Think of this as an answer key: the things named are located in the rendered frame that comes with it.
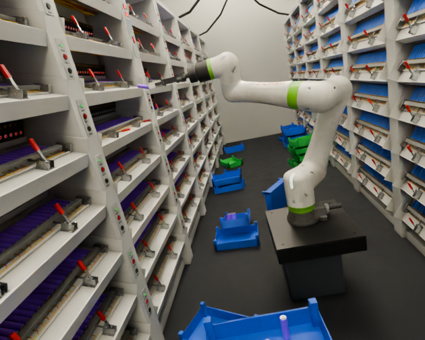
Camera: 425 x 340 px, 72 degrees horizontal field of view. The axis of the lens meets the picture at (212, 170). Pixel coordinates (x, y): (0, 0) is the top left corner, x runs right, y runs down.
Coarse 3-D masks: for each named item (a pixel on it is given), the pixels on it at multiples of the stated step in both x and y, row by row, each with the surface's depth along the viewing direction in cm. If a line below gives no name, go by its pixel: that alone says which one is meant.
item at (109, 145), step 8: (120, 112) 164; (128, 112) 163; (136, 112) 163; (144, 112) 162; (96, 120) 140; (136, 128) 143; (144, 128) 152; (120, 136) 124; (128, 136) 131; (136, 136) 142; (104, 144) 109; (112, 144) 115; (120, 144) 123; (104, 152) 109
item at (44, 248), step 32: (64, 192) 102; (96, 192) 101; (32, 224) 83; (64, 224) 84; (96, 224) 97; (0, 256) 68; (32, 256) 73; (64, 256) 80; (0, 288) 61; (32, 288) 68; (0, 320) 59
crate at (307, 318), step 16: (208, 320) 77; (240, 320) 78; (256, 320) 78; (272, 320) 78; (288, 320) 78; (304, 320) 78; (320, 320) 74; (208, 336) 78; (224, 336) 80; (240, 336) 79; (256, 336) 78; (272, 336) 77; (304, 336) 75; (320, 336) 74
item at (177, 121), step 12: (132, 12) 212; (144, 12) 212; (156, 12) 212; (144, 36) 217; (156, 36) 216; (144, 48) 219; (156, 48) 218; (168, 60) 223; (156, 72) 223; (168, 72) 222; (156, 96) 229; (168, 96) 228; (180, 108) 235; (180, 120) 233; (180, 144) 239; (192, 168) 244; (204, 204) 262
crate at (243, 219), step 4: (248, 208) 231; (244, 212) 232; (248, 212) 230; (236, 216) 233; (240, 216) 232; (244, 216) 232; (248, 216) 207; (220, 220) 205; (224, 220) 222; (228, 220) 204; (232, 220) 204; (236, 220) 203; (240, 220) 203; (244, 220) 202; (248, 220) 202; (224, 224) 205; (228, 224) 204; (232, 224) 204; (236, 224) 203; (240, 224) 203; (244, 224) 202; (248, 224) 202; (224, 228) 204
